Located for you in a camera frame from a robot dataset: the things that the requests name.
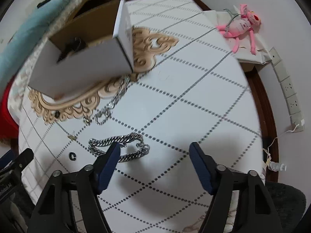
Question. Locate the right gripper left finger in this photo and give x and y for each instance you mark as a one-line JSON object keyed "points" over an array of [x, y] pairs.
{"points": [[106, 166]]}

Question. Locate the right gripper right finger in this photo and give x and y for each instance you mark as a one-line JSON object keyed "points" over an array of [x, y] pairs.
{"points": [[205, 167]]}

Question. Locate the white cardboard box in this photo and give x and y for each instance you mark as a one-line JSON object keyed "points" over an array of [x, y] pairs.
{"points": [[107, 30]]}

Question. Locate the black watch band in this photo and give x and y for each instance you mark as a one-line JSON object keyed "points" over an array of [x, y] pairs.
{"points": [[76, 45]]}

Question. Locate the small gold pendant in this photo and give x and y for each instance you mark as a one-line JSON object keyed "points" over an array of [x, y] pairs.
{"points": [[72, 137]]}

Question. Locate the red blanket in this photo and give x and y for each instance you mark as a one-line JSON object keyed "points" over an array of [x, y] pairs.
{"points": [[8, 126]]}

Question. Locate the white diamond pattern tablecloth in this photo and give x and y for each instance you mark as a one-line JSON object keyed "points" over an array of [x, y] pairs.
{"points": [[191, 89]]}

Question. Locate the grey checkered mattress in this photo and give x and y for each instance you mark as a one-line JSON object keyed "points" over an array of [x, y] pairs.
{"points": [[55, 17]]}

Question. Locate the white folded cloth stack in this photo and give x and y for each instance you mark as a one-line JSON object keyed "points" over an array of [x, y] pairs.
{"points": [[243, 54]]}

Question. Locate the pink panther plush toy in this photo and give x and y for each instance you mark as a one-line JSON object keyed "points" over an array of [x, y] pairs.
{"points": [[244, 22]]}

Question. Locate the white wall socket strip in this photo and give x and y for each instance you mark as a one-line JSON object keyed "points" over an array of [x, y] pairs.
{"points": [[287, 87]]}

